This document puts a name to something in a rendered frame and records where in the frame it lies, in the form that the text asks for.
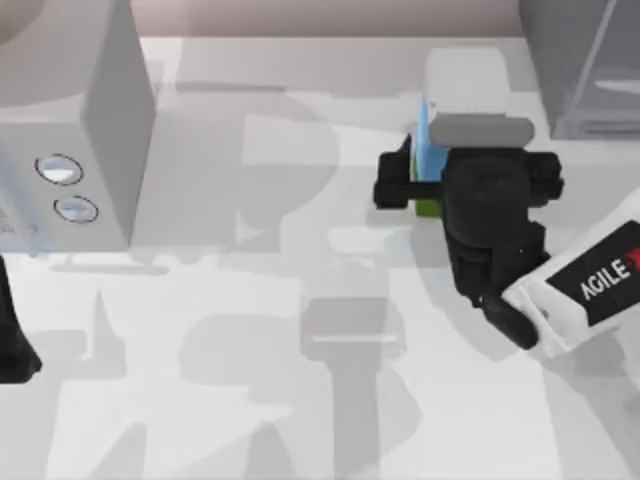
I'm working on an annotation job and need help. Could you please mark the blue and green carton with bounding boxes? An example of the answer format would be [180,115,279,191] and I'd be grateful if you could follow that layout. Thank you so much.
[408,93,448,219]

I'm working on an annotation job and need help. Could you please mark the pale microwave oven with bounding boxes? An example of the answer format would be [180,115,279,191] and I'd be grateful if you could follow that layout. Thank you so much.
[0,0,158,254]

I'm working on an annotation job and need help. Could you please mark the small round microwave knob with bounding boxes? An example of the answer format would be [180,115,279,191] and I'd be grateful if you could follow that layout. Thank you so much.
[52,195,100,225]

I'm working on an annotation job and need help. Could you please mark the large round microwave knob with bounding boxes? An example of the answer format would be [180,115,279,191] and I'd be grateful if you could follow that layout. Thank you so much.
[34,153,85,187]

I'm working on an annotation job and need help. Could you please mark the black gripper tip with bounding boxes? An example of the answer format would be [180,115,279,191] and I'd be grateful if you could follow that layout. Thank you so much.
[0,254,44,387]

